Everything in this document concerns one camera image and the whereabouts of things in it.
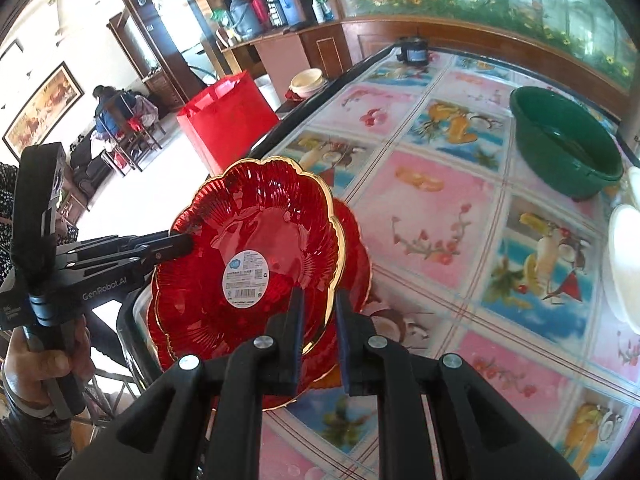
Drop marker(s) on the framed wall painting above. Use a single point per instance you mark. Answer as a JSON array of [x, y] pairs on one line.
[[42, 110]]

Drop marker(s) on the wooden chair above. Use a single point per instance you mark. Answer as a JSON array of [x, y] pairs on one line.
[[135, 145]]

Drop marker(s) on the red thermos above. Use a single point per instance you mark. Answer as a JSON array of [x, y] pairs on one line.
[[260, 10]]

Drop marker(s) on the stacked bowls on red plate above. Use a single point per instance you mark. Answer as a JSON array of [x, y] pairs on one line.
[[307, 81]]

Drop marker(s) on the blue thermos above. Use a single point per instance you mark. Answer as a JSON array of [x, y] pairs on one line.
[[290, 2]]

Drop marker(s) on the wooden counter cabinet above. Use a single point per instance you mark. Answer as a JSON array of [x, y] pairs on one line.
[[300, 52]]

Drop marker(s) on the small black motor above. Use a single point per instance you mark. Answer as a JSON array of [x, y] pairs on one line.
[[413, 51]]

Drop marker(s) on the white plate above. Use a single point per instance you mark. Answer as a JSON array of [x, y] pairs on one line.
[[627, 260]]

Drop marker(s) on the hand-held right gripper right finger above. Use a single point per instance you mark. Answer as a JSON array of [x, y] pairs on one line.
[[342, 340]]

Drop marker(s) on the red shopping bag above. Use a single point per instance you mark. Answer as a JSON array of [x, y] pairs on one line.
[[225, 120]]

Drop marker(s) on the wooden display cabinet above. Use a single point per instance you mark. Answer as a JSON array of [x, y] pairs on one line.
[[150, 50]]

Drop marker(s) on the small red dish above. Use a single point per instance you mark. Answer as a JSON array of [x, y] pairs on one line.
[[300, 96]]

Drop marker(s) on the stack of white bowls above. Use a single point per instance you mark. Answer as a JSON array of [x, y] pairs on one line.
[[635, 187]]

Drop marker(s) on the white spray bottle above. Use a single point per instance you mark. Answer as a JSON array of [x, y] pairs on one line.
[[320, 7]]

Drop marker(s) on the light blue thermos jug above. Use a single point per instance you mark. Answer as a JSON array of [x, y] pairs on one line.
[[244, 20]]

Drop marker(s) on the black thermos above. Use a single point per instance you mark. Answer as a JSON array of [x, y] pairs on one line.
[[273, 5]]

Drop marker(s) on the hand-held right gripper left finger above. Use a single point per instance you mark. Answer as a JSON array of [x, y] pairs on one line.
[[298, 330]]

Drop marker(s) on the green plastic basin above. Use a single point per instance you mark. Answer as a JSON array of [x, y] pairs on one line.
[[560, 135]]

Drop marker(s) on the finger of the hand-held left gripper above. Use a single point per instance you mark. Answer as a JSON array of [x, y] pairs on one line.
[[172, 247], [115, 267]]

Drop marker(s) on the red scalloped gold-rimmed plate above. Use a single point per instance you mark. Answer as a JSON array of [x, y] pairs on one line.
[[357, 260], [250, 240]]

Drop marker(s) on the person's left forearm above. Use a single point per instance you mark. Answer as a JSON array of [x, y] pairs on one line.
[[30, 440]]

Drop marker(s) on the person's left hand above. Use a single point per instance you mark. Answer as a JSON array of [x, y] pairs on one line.
[[42, 365]]

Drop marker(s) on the floral glass partition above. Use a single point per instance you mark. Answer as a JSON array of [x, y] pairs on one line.
[[475, 0]]

